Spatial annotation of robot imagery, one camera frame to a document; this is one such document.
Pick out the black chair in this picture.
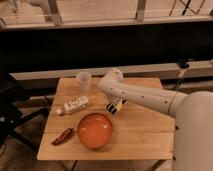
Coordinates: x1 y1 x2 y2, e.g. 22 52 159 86
0 71 49 151

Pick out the clear plastic cup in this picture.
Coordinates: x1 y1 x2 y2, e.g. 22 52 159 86
76 72 92 92

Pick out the orange bowl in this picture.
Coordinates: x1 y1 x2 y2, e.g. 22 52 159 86
77 113 113 149

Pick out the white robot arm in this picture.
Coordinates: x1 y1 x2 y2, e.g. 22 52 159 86
98 68 213 171

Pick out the white plastic bottle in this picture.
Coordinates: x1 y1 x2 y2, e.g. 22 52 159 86
56 96 89 115

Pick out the red chili pepper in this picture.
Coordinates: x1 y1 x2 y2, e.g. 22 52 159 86
51 128 75 146

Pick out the wooden folding table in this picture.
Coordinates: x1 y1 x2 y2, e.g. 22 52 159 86
37 78 174 160

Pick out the black clamp on ledge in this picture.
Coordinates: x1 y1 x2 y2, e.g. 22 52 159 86
178 59 189 69

